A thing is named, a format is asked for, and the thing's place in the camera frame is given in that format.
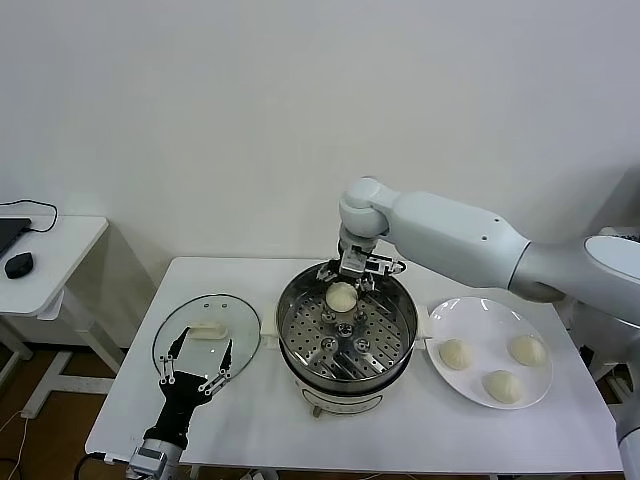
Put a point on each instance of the white side stand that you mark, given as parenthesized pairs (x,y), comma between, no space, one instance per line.
(620,384)

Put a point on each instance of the black computer mouse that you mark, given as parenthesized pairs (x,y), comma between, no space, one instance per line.
(20,265)

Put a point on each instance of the stainless steel steamer pot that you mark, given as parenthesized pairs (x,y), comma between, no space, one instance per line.
(345,402)

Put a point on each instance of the black laptop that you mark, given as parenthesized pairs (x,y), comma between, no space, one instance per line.
(10,232)

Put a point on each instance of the white side table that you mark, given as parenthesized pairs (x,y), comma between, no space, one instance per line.
(70,250)

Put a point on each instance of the round glass lid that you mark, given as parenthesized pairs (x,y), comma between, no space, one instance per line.
(210,331)

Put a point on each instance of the white round plate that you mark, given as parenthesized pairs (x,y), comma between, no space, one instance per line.
(495,320)

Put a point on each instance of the perforated steel steamer basket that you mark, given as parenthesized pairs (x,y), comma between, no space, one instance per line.
(395,300)

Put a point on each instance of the white steamed baozi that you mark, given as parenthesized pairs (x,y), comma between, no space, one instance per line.
(501,386)
(341,297)
(455,355)
(526,350)

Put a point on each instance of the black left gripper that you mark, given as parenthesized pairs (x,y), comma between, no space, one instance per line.
(177,405)

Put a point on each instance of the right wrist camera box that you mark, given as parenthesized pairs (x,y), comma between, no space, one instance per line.
(357,260)

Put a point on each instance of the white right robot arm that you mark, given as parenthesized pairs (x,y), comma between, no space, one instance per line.
(450,230)

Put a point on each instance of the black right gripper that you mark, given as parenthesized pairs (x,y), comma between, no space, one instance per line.
(341,265)

